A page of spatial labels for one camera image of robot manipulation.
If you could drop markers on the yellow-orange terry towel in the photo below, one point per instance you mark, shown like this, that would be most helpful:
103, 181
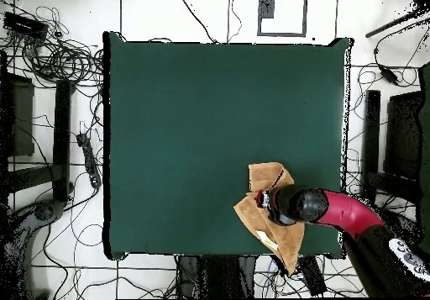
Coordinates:
285, 236

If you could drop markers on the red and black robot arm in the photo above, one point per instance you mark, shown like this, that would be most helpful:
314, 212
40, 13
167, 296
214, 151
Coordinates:
342, 209

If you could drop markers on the black flat panel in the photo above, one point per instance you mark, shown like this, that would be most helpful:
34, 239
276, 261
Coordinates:
403, 135
22, 118

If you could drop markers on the dark green table cloth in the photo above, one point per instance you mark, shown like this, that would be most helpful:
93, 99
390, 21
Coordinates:
161, 111

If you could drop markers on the black stand bar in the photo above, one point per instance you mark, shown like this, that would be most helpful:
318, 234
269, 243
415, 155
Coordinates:
372, 128
62, 138

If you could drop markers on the black power strip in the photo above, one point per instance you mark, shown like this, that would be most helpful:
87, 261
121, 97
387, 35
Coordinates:
89, 158

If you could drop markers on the black power adapter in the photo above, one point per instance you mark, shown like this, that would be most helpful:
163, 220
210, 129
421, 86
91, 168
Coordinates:
389, 75

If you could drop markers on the small gray square plate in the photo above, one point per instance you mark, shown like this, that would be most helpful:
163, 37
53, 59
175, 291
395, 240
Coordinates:
267, 9

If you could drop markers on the gray chair base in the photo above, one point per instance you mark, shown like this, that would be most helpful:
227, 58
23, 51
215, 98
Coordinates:
47, 211

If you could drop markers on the black tripod leg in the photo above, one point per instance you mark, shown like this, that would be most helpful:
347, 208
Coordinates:
393, 22

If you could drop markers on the black box device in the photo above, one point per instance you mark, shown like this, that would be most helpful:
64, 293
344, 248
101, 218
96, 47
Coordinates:
23, 26

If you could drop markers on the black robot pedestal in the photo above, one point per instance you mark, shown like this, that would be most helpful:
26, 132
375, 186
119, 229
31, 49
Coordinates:
215, 280

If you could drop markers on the gray square frame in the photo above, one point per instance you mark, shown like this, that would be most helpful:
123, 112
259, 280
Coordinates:
305, 14

